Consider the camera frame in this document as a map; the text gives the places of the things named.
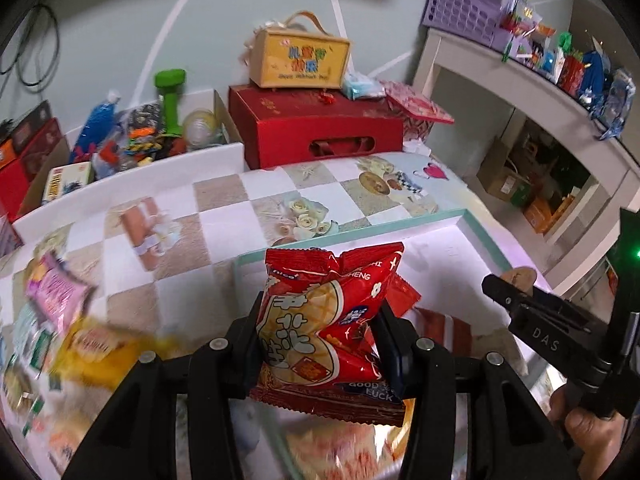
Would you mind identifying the person's right hand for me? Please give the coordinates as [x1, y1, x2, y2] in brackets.
[549, 384, 632, 480]

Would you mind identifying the white shelf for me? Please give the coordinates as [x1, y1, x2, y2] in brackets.
[411, 26, 640, 302]

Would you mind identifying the pink snack packet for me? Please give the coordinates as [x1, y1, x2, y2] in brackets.
[24, 251, 99, 334]

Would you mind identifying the orange black box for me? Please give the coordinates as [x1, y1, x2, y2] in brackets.
[0, 99, 54, 169]

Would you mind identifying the brown cardboard box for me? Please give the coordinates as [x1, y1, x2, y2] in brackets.
[16, 88, 247, 222]

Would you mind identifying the clear plastic ball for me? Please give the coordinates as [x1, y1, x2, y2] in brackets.
[181, 108, 222, 151]

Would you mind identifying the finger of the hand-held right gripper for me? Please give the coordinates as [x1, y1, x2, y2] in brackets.
[481, 274, 618, 396]

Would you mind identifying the small white yellow box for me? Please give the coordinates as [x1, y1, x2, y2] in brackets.
[41, 160, 96, 205]

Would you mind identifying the large red gift box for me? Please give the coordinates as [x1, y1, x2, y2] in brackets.
[0, 116, 64, 212]

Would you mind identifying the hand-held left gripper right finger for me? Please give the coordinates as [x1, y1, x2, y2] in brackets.
[372, 305, 551, 480]

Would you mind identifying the green dumbbell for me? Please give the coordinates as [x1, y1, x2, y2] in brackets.
[153, 68, 188, 139]

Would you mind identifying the red peanut snack packet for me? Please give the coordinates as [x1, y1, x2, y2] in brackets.
[248, 241, 422, 429]

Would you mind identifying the red box with white stripe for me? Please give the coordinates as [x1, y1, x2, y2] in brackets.
[414, 306, 474, 357]

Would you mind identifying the cardboard box with green print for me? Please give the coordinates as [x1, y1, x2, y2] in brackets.
[476, 136, 534, 209]

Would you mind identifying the red patterned box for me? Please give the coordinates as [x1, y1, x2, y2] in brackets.
[384, 79, 457, 144]

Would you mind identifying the row of colourful packets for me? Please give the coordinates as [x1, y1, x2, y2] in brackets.
[501, 0, 640, 142]

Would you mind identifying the teal tray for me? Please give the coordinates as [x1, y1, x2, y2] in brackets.
[231, 207, 554, 480]

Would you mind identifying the yellow gift box with handle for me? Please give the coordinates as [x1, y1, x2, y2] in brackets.
[247, 9, 353, 93]

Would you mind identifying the colourful dark pouch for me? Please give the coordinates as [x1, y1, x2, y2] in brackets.
[121, 101, 167, 157]

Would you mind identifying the black cable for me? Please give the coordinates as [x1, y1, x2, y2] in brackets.
[0, 3, 62, 88]

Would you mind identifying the light blue mask pack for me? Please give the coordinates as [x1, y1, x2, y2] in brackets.
[340, 71, 388, 102]

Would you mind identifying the blue pouch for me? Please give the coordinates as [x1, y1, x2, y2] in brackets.
[69, 90, 123, 167]

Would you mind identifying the clear plastic box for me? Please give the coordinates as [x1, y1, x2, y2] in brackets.
[0, 214, 24, 257]

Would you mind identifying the clear yellow snack packet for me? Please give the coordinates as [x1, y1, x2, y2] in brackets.
[49, 316, 177, 392]

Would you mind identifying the red gift box with handle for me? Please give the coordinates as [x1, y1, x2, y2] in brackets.
[227, 84, 406, 171]

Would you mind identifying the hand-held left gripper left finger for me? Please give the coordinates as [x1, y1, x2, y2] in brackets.
[62, 290, 267, 480]

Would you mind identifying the purple plastic basket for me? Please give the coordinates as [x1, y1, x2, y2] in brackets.
[420, 0, 524, 52]

